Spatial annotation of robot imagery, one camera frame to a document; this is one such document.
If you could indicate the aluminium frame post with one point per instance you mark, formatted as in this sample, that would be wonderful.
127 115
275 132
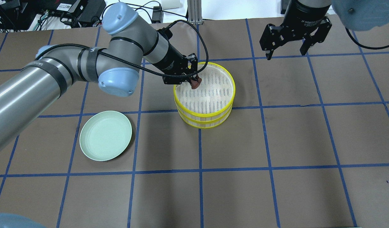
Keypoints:
194 10

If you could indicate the light green round plate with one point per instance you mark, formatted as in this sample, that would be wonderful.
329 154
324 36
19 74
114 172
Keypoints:
105 136

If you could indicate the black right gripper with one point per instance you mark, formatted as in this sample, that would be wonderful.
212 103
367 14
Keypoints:
301 16

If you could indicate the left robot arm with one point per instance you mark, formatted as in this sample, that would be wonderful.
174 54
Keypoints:
134 46

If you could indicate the black electronics box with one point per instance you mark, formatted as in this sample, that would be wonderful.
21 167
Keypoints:
73 13

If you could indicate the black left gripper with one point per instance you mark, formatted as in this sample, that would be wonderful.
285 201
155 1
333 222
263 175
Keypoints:
170 59

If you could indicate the black power adapter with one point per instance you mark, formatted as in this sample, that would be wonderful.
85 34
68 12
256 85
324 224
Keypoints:
157 14

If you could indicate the brown bun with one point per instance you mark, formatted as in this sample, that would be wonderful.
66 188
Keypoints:
195 82

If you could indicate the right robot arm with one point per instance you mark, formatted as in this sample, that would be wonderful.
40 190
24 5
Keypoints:
355 15

